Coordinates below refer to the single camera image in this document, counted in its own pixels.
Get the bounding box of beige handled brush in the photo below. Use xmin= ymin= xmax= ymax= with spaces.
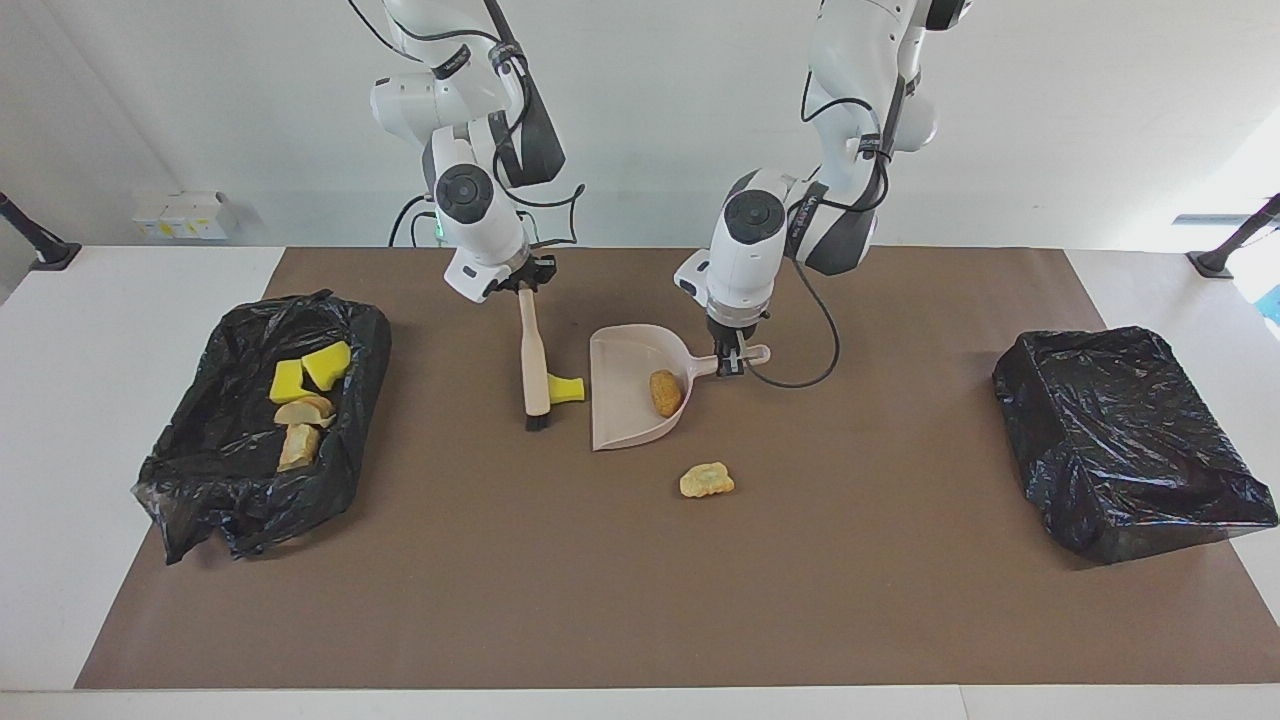
xmin=517 ymin=288 xmax=553 ymax=433

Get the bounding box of beige plastic dustpan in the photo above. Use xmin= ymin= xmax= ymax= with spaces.
xmin=588 ymin=324 xmax=772 ymax=452

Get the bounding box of pale beige bread chunk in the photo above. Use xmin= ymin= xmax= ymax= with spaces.
xmin=679 ymin=461 xmax=736 ymax=499

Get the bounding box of striped croissant piece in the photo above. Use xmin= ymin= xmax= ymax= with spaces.
xmin=273 ymin=393 xmax=337 ymax=429
xmin=277 ymin=422 xmax=323 ymax=473

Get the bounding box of black bag lined bin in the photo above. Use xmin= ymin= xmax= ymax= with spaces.
xmin=132 ymin=290 xmax=393 ymax=566
xmin=992 ymin=326 xmax=1280 ymax=566

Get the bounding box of brown table mat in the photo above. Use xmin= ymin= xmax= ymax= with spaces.
xmin=75 ymin=247 xmax=1280 ymax=691

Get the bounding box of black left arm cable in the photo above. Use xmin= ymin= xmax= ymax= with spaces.
xmin=744 ymin=75 xmax=907 ymax=391

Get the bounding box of black base power cable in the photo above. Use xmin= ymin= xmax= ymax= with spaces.
xmin=388 ymin=193 xmax=443 ymax=248

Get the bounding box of white wall socket box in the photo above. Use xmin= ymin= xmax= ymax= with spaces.
xmin=133 ymin=191 xmax=239 ymax=241

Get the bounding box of black camera stand post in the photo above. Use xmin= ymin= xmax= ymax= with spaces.
xmin=0 ymin=192 xmax=83 ymax=272
xmin=1187 ymin=193 xmax=1280 ymax=280

